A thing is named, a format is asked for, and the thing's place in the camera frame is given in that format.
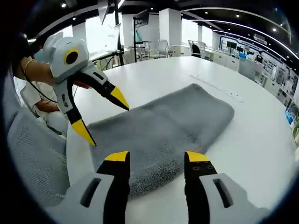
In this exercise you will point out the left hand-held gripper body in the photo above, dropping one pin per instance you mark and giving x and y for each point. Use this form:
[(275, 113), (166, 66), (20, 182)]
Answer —
[(58, 46)]

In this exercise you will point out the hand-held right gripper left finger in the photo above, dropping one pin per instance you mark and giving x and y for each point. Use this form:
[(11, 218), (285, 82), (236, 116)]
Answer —
[(116, 186)]

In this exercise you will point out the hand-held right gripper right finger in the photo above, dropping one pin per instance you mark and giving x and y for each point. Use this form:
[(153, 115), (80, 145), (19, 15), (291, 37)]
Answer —
[(196, 191)]

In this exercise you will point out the grey towel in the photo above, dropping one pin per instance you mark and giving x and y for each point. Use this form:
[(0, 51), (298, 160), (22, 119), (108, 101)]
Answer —
[(163, 130)]

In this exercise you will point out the person's left hand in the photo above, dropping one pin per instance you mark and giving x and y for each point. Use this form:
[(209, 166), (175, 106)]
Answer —
[(43, 73)]

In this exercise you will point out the light grey mesh chair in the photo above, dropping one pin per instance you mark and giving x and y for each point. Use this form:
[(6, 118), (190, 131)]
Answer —
[(32, 144)]

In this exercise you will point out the black monitor stand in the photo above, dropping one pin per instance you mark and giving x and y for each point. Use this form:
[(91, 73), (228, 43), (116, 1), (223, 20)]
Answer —
[(119, 35), (136, 42)]

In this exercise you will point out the large flat monitor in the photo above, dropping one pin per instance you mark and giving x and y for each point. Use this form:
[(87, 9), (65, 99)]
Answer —
[(106, 11)]

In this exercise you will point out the white office chair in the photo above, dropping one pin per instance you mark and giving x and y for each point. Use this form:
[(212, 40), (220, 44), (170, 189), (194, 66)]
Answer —
[(161, 47)]

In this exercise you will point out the white table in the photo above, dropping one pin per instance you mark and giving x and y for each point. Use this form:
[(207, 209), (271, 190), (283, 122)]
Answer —
[(245, 140)]

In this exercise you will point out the small black monitor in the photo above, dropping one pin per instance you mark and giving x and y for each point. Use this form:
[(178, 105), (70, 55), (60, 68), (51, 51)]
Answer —
[(141, 17)]

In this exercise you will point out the black-backed office chair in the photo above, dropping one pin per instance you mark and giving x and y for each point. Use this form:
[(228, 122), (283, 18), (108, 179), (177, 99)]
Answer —
[(196, 50)]

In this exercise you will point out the white power strip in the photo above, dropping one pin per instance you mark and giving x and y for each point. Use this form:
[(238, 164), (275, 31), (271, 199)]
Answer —
[(217, 88)]

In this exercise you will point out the green potted plant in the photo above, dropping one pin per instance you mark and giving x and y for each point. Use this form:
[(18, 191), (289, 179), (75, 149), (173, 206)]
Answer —
[(296, 128)]

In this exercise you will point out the blue packet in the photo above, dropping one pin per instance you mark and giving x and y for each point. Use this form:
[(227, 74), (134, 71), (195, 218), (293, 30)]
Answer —
[(289, 116)]

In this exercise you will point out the white low cabinet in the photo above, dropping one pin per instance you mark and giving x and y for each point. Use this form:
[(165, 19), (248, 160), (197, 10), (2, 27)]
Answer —
[(226, 60)]

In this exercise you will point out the grey mesh office chair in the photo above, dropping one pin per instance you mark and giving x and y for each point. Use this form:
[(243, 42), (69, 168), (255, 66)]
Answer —
[(250, 70)]

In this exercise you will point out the ceiling air conditioner vent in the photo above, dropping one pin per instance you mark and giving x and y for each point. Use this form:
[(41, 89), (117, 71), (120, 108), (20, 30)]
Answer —
[(260, 39)]

